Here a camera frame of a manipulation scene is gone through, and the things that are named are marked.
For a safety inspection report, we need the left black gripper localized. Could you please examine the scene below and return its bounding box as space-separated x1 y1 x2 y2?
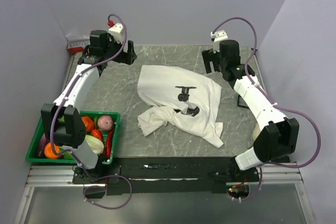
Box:
103 35 137 66

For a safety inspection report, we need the white printed t-shirt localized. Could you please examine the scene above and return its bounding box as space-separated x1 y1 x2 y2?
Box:
137 65 224 148

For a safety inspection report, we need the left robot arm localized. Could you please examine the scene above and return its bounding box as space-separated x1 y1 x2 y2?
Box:
41 30 137 183

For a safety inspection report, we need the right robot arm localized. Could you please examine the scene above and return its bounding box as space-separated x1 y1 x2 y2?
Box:
202 40 299 181

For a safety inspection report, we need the red white box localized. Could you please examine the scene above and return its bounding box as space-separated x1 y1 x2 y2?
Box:
67 40 90 54

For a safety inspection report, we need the purple onion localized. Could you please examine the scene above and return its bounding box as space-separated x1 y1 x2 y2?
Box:
97 115 114 131

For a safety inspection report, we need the orange pumpkin toy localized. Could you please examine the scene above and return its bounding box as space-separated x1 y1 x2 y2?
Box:
81 116 95 133

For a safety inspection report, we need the white eggplant toy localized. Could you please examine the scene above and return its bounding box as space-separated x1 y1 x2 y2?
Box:
249 125 260 148

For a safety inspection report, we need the red chili pepper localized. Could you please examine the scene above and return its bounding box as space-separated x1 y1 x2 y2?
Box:
105 129 114 158

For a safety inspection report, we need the green lettuce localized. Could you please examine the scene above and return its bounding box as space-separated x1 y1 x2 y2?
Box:
58 147 74 161

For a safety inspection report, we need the purple eggplant slice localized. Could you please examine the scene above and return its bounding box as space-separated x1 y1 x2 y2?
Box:
36 134 49 158

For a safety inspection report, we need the orange carrot slice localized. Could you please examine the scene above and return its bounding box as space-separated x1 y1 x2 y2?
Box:
44 143 62 159

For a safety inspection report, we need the green plastic basket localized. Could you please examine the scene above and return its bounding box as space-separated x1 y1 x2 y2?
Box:
25 110 121 166

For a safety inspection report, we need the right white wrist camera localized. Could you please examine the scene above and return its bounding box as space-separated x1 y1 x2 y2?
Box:
210 30 228 53

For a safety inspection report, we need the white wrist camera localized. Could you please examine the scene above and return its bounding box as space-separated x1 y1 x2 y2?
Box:
107 20 124 44
210 30 228 53

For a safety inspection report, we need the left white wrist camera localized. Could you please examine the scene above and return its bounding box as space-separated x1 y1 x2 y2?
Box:
107 20 124 44

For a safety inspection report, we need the black wire frame stand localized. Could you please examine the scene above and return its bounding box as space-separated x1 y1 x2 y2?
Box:
237 95 249 109

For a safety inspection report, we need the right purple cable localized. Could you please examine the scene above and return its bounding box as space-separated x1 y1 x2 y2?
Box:
211 17 321 201

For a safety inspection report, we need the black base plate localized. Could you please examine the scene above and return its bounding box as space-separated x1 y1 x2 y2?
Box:
72 156 291 196

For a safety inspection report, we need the aluminium rail frame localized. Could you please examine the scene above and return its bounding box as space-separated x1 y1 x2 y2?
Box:
14 164 316 223

